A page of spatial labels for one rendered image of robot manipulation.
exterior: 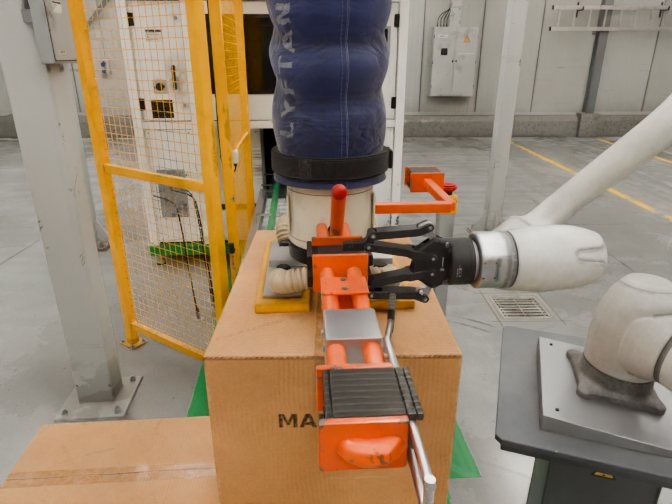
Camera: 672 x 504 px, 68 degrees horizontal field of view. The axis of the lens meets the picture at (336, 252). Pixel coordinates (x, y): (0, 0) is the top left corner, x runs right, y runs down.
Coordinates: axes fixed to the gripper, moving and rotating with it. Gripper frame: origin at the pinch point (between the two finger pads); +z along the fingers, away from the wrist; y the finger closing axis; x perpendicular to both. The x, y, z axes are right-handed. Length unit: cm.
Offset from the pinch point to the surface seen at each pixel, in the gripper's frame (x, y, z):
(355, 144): 16.0, -15.6, -4.0
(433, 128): 908, 105, -261
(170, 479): 24, 65, 39
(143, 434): 41, 65, 50
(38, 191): 124, 18, 106
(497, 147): 335, 42, -160
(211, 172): 130, 13, 41
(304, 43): 17.3, -31.8, 4.3
